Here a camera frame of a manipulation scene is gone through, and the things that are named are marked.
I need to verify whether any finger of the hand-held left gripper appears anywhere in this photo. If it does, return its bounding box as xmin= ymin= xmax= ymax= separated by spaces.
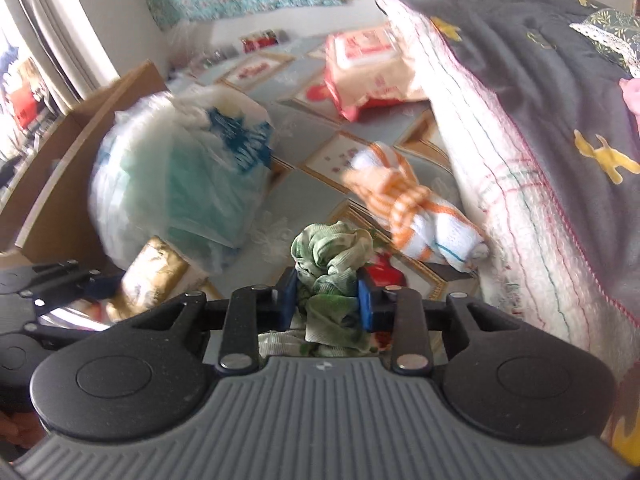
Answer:
xmin=25 ymin=325 xmax=108 ymax=348
xmin=20 ymin=260 xmax=123 ymax=306

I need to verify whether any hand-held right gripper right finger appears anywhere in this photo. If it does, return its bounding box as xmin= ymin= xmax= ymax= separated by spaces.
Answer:
xmin=357 ymin=275 xmax=526 ymax=378

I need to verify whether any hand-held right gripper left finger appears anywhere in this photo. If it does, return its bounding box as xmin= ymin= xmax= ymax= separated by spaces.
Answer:
xmin=132 ymin=267 xmax=301 ymax=378

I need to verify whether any green patterned cloth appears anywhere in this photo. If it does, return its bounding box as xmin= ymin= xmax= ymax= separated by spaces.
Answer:
xmin=291 ymin=220 xmax=376 ymax=358

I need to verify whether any brown cardboard box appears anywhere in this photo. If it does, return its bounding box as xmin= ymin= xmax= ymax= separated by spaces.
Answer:
xmin=0 ymin=59 xmax=168 ymax=266

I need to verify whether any white plastic bag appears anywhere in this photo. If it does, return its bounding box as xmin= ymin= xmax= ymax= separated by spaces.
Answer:
xmin=87 ymin=85 xmax=276 ymax=276

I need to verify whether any gold tissue packet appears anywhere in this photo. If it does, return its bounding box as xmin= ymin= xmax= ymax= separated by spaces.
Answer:
xmin=105 ymin=236 xmax=223 ymax=323

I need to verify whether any orange striped white towel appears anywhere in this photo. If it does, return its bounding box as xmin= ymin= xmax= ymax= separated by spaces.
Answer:
xmin=342 ymin=141 xmax=491 ymax=273

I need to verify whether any fruit print bed sheet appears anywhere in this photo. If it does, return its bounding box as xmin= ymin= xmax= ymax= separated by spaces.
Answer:
xmin=165 ymin=35 xmax=481 ymax=356

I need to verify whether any pink wet wipes pack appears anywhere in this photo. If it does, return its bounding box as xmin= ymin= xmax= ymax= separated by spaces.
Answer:
xmin=324 ymin=27 xmax=431 ymax=122

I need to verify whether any crumpled clear plastic bag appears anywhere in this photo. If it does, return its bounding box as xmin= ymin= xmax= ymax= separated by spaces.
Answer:
xmin=165 ymin=22 xmax=236 ymax=78

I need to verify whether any white curtain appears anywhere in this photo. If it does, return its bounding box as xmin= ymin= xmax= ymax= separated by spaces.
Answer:
xmin=0 ymin=0 xmax=121 ymax=111

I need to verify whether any grey folded quilt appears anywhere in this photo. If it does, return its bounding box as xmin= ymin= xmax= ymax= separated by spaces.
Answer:
xmin=375 ymin=0 xmax=640 ymax=461

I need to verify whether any pink blanket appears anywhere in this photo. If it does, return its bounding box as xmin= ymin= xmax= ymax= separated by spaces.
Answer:
xmin=619 ymin=76 xmax=640 ymax=136

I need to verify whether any dark floral lace pillow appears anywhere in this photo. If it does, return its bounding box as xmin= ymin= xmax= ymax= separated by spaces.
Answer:
xmin=570 ymin=7 xmax=640 ymax=81

